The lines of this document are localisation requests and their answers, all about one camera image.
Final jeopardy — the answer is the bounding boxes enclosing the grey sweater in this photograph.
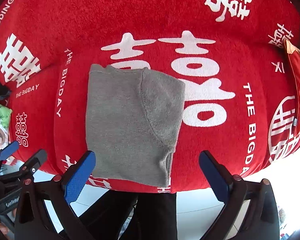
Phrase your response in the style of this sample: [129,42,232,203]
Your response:
[86,64,186,187]

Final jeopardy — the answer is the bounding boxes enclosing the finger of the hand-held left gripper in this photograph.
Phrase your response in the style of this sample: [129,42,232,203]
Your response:
[0,149,48,183]
[0,141,20,170]

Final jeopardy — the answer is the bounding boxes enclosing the person's left hand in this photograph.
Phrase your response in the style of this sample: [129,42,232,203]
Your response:
[0,221,15,237]

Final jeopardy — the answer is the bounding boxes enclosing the green patterned cloth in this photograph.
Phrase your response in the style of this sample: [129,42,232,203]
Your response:
[0,100,13,150]

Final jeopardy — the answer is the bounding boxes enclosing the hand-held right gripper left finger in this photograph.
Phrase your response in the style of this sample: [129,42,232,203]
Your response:
[14,150,97,240]

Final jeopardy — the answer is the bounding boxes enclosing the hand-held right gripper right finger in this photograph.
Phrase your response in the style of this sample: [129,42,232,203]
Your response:
[199,150,280,240]

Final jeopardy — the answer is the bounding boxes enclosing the red printed blanket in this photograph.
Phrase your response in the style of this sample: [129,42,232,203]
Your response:
[0,0,300,194]

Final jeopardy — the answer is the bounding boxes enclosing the person's black pants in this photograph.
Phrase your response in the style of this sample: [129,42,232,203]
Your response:
[79,190,178,240]

